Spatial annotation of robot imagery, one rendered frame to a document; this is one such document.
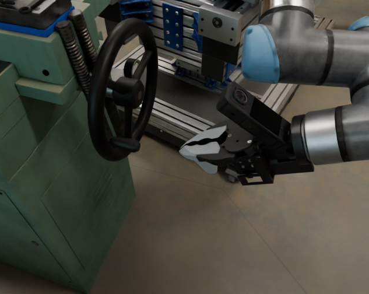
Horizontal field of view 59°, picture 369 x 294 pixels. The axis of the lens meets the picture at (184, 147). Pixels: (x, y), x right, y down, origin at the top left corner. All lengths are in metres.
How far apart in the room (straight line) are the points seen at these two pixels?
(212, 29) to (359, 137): 0.72
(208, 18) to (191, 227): 0.81
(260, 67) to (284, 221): 1.08
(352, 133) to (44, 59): 0.49
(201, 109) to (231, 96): 1.09
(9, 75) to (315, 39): 0.51
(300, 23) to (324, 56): 0.05
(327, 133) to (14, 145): 0.56
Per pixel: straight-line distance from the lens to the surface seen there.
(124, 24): 0.62
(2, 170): 0.72
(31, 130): 0.75
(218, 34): 1.08
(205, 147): 0.52
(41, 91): 0.66
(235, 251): 1.37
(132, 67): 0.98
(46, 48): 0.61
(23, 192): 0.79
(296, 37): 0.47
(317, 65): 0.47
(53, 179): 0.87
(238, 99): 0.45
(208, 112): 1.52
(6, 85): 0.68
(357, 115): 0.45
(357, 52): 0.48
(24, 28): 0.62
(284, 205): 1.51
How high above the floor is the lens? 1.25
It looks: 49 degrees down
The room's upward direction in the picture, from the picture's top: straight up
